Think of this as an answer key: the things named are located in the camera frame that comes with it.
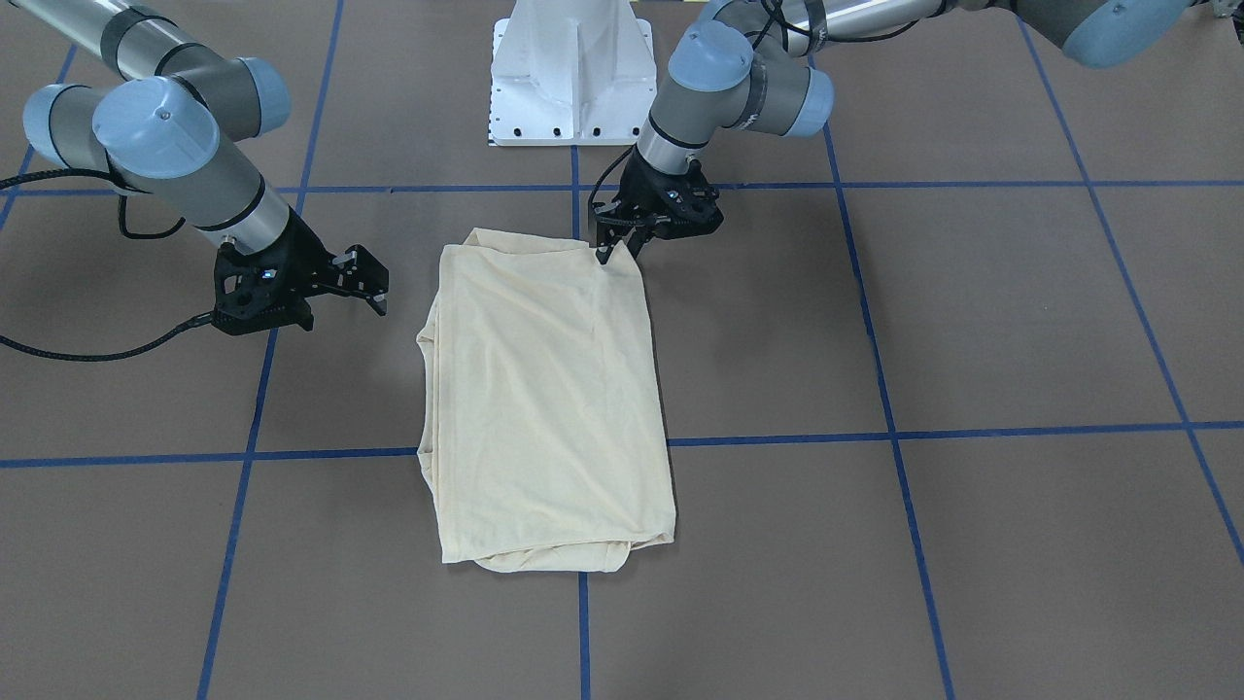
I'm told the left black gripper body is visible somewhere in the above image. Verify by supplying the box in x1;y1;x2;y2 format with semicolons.
616;147;695;226

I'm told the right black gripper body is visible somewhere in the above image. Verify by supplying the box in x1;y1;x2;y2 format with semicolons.
221;211;341;293

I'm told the cream long-sleeve printed shirt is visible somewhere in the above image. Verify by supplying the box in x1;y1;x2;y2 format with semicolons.
417;228;678;573

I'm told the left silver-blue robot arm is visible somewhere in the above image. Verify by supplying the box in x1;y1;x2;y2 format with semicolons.
591;1;1191;264

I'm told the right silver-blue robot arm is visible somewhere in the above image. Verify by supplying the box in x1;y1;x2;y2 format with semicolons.
19;1;391;333

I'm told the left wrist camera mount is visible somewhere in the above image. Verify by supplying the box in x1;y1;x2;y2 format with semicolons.
656;159;724;240

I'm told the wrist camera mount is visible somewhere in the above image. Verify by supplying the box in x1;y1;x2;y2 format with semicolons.
211;252;313;336
656;159;724;240

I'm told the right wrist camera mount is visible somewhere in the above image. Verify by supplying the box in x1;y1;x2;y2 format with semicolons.
211;252;313;336

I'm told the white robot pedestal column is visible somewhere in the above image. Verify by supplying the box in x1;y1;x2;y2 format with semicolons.
489;1;657;147

